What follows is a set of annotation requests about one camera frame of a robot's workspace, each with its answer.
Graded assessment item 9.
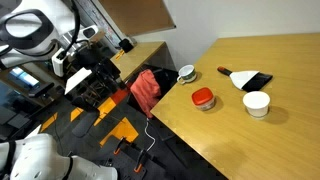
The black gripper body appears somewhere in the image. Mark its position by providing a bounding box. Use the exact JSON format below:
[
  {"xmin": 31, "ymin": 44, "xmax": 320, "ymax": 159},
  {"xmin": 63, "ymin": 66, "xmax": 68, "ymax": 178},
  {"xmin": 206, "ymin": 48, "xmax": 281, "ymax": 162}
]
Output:
[{"xmin": 94, "ymin": 58, "xmax": 122, "ymax": 93}]

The red shirt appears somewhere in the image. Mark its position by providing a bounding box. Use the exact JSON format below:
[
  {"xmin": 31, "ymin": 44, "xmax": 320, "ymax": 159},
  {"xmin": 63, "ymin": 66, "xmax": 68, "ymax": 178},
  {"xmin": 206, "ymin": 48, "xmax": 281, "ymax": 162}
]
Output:
[{"xmin": 129, "ymin": 69, "xmax": 162, "ymax": 120}]

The wooden side desk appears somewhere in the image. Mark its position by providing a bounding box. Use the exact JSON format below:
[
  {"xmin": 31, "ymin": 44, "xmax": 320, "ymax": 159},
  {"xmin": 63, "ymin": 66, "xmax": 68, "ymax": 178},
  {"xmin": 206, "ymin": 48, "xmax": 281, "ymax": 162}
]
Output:
[{"xmin": 109, "ymin": 40, "xmax": 167, "ymax": 82}]

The white angular panel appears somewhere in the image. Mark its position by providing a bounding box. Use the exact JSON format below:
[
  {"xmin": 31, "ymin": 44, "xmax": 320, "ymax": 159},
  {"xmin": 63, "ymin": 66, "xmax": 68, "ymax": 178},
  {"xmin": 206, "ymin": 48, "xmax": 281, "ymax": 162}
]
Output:
[{"xmin": 64, "ymin": 67, "xmax": 93, "ymax": 95}]

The small black box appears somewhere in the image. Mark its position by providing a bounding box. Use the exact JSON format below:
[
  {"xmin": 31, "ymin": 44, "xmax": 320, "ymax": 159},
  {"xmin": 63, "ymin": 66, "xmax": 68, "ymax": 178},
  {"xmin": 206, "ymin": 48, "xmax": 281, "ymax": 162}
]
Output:
[{"xmin": 118, "ymin": 37, "xmax": 135, "ymax": 54}]

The black office chair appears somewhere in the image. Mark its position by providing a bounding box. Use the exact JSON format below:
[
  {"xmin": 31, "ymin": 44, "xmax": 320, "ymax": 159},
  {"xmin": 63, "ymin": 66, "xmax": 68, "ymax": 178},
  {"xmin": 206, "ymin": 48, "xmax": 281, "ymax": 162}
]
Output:
[{"xmin": 64, "ymin": 94, "xmax": 102, "ymax": 138}]

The orange and black clamp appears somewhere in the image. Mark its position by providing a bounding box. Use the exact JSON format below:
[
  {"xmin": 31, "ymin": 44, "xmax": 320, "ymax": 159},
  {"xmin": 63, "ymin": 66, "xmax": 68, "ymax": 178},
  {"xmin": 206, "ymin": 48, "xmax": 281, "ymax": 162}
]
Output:
[
  {"xmin": 113, "ymin": 136, "xmax": 128, "ymax": 156},
  {"xmin": 133, "ymin": 148, "xmax": 148, "ymax": 174}
]

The white and green mug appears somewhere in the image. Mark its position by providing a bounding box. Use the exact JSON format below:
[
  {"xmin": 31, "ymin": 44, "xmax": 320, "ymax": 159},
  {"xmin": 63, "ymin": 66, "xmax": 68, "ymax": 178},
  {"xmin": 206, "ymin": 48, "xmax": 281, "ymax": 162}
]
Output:
[{"xmin": 176, "ymin": 64, "xmax": 198, "ymax": 85}]

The brown pin board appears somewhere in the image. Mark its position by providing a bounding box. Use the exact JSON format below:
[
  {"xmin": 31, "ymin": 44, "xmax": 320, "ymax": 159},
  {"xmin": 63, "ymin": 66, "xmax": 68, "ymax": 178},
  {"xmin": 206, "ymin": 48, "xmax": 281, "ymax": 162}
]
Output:
[{"xmin": 98, "ymin": 0, "xmax": 177, "ymax": 37}]

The red lid plastic container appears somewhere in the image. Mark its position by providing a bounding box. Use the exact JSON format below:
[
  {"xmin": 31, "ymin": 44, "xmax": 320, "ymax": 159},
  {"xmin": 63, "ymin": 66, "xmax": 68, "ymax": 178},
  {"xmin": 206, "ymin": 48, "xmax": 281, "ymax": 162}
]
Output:
[{"xmin": 191, "ymin": 87, "xmax": 216, "ymax": 112}]

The black and white brush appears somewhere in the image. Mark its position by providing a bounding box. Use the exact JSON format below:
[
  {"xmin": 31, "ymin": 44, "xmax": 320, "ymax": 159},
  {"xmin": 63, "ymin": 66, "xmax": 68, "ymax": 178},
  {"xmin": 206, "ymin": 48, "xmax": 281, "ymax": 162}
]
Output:
[{"xmin": 217, "ymin": 65, "xmax": 274, "ymax": 93}]

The white paper cup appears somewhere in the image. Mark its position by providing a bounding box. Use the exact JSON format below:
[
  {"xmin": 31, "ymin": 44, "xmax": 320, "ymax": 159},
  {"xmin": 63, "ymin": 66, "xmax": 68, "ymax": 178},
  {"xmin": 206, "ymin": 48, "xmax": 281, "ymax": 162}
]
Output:
[{"xmin": 242, "ymin": 90, "xmax": 271, "ymax": 120}]

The white printed wall board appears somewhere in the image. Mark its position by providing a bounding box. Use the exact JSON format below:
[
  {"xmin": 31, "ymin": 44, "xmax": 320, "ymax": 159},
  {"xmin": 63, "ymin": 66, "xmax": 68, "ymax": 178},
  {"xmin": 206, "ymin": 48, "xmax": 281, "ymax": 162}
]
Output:
[{"xmin": 74, "ymin": 0, "xmax": 123, "ymax": 48}]

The white cable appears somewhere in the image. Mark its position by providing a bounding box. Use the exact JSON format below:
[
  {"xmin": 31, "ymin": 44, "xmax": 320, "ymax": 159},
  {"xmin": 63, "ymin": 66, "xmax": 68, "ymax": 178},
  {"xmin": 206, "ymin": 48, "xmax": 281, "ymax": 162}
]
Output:
[{"xmin": 143, "ymin": 117, "xmax": 157, "ymax": 153}]

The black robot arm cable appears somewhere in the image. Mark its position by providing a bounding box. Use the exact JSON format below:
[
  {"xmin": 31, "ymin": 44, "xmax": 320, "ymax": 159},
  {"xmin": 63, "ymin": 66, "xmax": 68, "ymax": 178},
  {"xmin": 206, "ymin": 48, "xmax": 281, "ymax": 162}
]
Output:
[{"xmin": 60, "ymin": 0, "xmax": 82, "ymax": 58}]

